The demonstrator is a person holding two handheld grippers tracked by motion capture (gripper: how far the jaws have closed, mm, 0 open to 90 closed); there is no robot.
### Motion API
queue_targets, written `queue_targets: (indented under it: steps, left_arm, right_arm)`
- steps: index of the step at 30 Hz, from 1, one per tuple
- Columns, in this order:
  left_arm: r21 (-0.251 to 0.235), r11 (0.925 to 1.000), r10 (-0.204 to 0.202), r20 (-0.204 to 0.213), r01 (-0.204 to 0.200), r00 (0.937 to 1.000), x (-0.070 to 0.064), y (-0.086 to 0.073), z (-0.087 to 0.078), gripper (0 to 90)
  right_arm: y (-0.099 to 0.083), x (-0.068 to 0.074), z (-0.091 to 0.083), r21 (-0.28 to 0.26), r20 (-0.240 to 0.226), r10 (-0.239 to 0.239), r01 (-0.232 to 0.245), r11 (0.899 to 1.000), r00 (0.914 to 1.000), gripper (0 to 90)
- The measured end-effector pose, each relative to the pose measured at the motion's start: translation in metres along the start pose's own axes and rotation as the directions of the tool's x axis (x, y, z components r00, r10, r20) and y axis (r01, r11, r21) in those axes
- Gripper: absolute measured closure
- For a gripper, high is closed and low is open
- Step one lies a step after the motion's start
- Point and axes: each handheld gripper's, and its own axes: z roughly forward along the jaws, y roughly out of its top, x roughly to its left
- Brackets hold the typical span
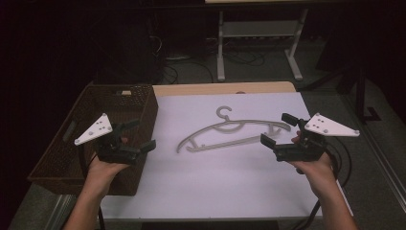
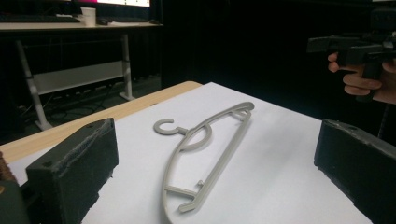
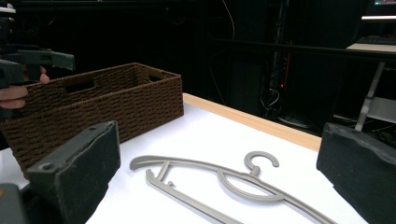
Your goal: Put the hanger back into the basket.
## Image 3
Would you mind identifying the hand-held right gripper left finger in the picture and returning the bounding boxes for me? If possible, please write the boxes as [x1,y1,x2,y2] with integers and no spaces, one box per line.
[26,120,121,224]

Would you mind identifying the brown woven basket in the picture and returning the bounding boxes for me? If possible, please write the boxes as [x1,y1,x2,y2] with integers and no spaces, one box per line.
[0,62,185,181]

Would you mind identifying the wooden desk with monitor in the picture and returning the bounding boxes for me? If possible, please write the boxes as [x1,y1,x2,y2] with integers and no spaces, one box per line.
[346,0,396,54]

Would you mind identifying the thin hanging cable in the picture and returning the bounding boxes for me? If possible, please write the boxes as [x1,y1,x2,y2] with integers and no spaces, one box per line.
[221,0,236,40]

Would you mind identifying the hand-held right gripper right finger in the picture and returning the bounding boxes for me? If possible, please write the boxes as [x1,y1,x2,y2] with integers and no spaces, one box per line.
[316,121,396,224]

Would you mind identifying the grey plastic clothes hanger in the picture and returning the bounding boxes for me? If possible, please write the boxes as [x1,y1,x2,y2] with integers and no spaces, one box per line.
[129,150,339,224]

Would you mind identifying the metal stand leg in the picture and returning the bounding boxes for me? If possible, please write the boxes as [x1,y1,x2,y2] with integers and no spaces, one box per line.
[354,62,387,133]

